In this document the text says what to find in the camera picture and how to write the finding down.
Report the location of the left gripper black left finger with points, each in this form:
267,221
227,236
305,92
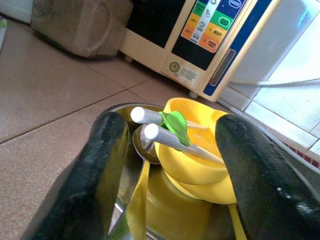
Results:
82,190

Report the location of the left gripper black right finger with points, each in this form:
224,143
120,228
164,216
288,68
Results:
270,200

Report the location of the yellow plastic bowl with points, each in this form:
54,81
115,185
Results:
195,175

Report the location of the stainless steel bowl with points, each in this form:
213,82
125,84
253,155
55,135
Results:
180,217

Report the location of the white grey training chopstick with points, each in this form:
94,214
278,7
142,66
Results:
165,137
150,117

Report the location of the green leaf chopstick clip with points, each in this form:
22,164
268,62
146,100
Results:
176,125
2,23

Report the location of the metal spoon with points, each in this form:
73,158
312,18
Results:
143,150

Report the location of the clear container brown powder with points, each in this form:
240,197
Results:
82,27

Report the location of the white ridged training chopstick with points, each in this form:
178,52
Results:
2,38

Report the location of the cream water ionizer machine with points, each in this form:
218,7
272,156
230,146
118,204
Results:
190,37

